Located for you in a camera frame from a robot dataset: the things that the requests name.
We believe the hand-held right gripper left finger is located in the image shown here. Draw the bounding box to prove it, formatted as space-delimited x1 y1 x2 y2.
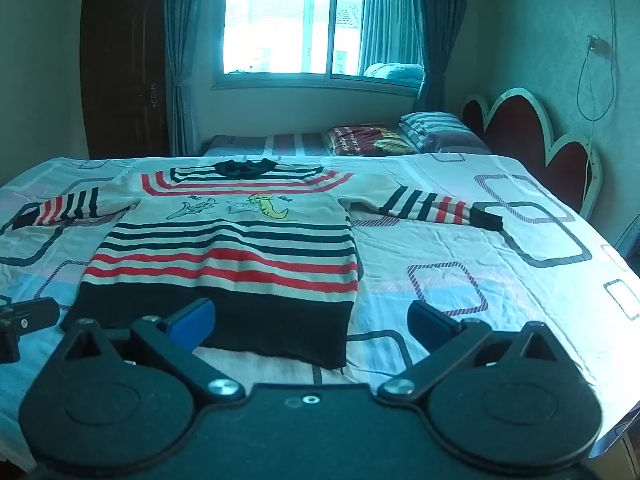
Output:
60 298 246 404

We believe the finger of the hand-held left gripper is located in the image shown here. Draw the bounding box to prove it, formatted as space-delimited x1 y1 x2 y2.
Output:
0 297 61 364

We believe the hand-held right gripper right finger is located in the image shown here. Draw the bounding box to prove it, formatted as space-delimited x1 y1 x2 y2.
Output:
377 300 571 404

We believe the striped dinosaur sweater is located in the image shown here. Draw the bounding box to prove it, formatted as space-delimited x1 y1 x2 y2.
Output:
11 157 505 369

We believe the striped pillow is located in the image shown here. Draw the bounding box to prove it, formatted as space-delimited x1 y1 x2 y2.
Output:
398 111 494 155

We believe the red printed pillow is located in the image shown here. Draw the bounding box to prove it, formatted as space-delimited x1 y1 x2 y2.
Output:
322 123 419 157

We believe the striped folded blanket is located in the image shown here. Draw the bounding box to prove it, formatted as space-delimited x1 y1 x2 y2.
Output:
200 132 335 157

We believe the red scalloped headboard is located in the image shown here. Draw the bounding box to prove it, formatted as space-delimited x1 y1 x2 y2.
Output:
460 87 604 222

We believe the dark bedside object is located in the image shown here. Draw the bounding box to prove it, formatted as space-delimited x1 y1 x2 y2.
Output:
612 219 640 282

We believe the blue bundle on windowsill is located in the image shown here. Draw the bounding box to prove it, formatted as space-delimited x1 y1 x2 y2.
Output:
363 62 426 84

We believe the blue curtain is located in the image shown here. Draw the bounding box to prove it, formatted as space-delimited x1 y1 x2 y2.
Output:
164 0 222 157
410 0 474 114

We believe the dark wooden door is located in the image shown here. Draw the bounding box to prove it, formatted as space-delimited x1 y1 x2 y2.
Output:
80 0 172 159

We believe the window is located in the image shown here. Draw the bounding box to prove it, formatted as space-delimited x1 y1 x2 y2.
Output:
210 0 427 94

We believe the wall cable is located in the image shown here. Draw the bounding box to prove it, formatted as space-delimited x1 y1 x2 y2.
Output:
575 0 619 122

